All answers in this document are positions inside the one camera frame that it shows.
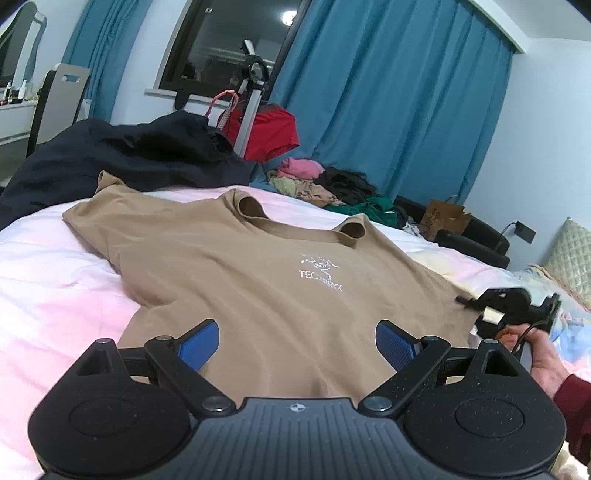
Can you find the garment steamer stand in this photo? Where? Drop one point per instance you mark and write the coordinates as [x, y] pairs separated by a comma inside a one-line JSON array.
[[249, 120]]

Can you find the quilted pillow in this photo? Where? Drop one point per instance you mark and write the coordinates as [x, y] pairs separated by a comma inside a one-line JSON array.
[[570, 258]]

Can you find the person's right forearm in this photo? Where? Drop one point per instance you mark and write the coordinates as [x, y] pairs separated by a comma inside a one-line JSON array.
[[577, 415]]

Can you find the tan printed T-shirt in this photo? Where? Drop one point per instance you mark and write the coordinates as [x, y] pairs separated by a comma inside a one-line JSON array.
[[258, 286]]

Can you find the small dark bottle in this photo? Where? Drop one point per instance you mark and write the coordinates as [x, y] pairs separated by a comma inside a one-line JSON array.
[[8, 92]]

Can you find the wide blue curtain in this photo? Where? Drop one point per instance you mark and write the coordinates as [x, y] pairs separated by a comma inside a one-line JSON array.
[[392, 115]]

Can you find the person's right hand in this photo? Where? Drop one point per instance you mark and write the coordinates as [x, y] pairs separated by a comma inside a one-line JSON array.
[[547, 364]]

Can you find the pale yellow garment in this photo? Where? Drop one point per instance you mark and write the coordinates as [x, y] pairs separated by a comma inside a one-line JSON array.
[[282, 184]]

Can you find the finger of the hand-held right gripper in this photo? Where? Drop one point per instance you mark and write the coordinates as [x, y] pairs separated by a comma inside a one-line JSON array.
[[466, 301]]

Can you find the green garment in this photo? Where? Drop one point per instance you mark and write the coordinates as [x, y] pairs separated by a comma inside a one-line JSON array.
[[374, 210]]

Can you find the brown paper bag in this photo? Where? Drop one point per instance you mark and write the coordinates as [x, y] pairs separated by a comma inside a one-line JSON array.
[[443, 219]]

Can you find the black sofa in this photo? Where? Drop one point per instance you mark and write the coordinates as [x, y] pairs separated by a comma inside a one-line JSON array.
[[480, 240]]

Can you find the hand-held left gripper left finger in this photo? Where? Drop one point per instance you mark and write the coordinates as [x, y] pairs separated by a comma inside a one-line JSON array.
[[198, 344]]

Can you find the black garment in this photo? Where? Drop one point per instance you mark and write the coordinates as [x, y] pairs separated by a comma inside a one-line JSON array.
[[115, 157]]

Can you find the wavy vanity mirror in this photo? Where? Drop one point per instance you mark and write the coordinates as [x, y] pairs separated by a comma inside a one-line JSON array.
[[14, 46]]

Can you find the red garment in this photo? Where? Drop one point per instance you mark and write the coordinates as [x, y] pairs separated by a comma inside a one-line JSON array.
[[272, 134]]

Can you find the small white bottle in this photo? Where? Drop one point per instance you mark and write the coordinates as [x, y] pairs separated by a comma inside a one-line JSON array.
[[23, 91]]

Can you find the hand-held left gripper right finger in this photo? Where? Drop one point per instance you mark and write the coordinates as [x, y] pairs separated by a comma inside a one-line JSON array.
[[396, 344]]

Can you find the white grey garment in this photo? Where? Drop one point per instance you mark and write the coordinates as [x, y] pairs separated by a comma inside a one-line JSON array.
[[412, 229]]

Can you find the black wall socket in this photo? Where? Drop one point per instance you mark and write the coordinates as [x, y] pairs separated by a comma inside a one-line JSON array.
[[525, 232]]

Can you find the white vanity desk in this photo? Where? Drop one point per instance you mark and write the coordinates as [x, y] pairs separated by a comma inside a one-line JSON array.
[[14, 124]]

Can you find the narrow blue curtain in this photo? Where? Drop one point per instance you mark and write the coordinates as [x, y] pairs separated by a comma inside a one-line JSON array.
[[106, 55]]

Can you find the dark framed window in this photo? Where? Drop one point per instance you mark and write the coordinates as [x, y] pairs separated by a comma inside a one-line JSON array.
[[217, 41]]

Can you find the pink clothes hanger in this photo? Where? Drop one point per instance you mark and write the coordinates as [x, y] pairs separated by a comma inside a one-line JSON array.
[[217, 99]]

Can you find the beige garment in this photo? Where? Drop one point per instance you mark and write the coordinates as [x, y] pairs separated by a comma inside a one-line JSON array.
[[318, 194]]

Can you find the pink garment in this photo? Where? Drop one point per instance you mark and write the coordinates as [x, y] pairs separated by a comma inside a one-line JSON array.
[[300, 168]]

